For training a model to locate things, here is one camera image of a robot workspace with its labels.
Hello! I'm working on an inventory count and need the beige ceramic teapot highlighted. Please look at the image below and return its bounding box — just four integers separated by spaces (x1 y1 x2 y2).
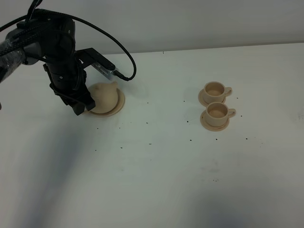
88 82 118 114

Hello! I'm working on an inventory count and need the beige teacup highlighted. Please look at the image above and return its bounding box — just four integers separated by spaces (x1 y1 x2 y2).
202 82 232 104
205 102 236 126

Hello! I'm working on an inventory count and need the beige cup saucer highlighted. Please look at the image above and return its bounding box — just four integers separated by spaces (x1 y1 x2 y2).
200 111 230 132
198 89 226 107

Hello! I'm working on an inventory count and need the far beige teacup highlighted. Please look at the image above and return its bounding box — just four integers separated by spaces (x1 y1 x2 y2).
202 82 232 104

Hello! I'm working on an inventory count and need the black braided camera cable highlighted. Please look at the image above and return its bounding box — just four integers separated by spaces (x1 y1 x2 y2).
0 0 137 81

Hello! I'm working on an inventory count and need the far beige cup saucer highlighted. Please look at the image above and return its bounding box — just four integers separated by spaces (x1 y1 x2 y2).
198 89 226 107

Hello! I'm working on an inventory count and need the near beige teacup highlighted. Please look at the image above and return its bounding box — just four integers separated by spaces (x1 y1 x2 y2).
205 102 236 126

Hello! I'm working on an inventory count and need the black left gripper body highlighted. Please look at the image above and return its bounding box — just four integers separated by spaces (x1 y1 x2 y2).
44 56 88 102

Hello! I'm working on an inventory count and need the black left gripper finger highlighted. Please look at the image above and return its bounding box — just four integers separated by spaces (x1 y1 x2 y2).
78 91 95 111
63 98 85 115

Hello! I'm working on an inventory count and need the near beige cup saucer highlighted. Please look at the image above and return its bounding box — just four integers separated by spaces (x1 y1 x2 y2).
200 111 230 132

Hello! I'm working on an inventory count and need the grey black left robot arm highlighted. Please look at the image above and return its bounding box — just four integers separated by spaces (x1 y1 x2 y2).
0 10 95 115

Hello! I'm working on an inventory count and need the beige teapot saucer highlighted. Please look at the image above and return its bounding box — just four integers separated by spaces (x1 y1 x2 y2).
83 89 125 117

